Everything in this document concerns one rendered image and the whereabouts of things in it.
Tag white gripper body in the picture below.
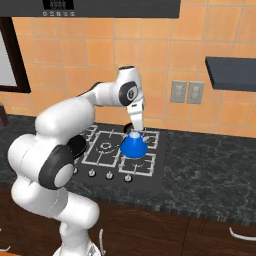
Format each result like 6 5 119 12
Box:
127 107 146 132

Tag blue kettle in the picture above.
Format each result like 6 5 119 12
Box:
119 122 149 160

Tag black hob with white grates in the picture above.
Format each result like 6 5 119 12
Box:
68 122 168 195

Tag brown cupboard door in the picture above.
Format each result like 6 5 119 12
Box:
181 216 256 256
0 190 64 256
87 199 190 256

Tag dark framed window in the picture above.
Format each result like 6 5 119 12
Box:
0 16 32 95

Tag grey wall socket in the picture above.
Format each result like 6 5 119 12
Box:
186 80 205 105
170 79 188 104

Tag dark grey wall shelf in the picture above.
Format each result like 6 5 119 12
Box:
204 56 256 93

